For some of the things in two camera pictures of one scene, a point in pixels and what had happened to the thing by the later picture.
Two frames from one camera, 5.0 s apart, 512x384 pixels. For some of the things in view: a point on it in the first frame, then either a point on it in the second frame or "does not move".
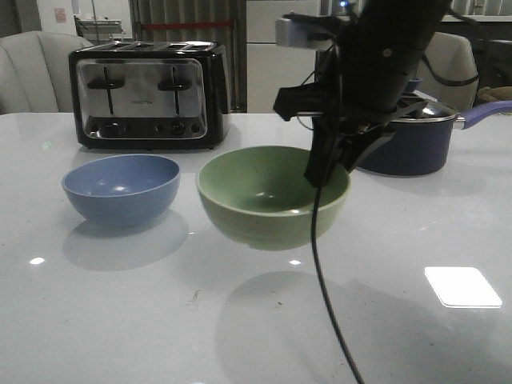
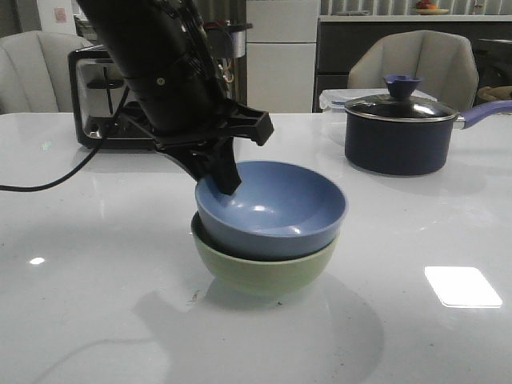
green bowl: x=261 y=197 -> x=260 y=276
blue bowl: x=122 y=190 -> x=279 y=211
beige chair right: x=448 y=71 does not move
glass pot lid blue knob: x=418 y=106 does not move
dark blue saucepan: x=421 y=143 does not move
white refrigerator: x=270 y=66 does not move
